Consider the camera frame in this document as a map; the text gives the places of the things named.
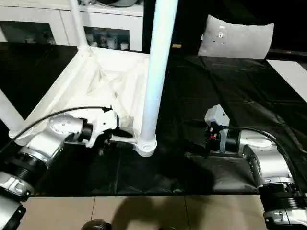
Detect white plastic table top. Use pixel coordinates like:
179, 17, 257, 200
8, 45, 158, 158

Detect white plastic table leg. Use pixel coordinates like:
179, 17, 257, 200
140, 0, 179, 150
0, 90, 24, 135
69, 0, 91, 52

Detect white plastic upturned table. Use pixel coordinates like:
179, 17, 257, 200
0, 42, 307, 196

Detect dark robot leg part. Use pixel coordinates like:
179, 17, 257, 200
81, 219, 112, 230

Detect white board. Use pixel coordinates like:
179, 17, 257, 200
266, 59, 307, 103

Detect grey cushion with holes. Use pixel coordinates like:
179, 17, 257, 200
198, 14, 275, 60

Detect black screen with red light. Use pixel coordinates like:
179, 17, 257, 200
268, 49, 307, 60

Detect black cabinet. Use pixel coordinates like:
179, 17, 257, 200
142, 0, 209, 55

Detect grey rice cooker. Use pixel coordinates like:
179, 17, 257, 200
105, 0, 140, 7

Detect white cabinet with glass doors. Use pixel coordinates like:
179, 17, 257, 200
0, 0, 144, 52

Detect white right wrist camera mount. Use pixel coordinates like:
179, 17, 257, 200
204, 104, 230, 154

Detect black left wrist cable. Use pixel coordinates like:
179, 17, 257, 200
0, 105, 113, 154

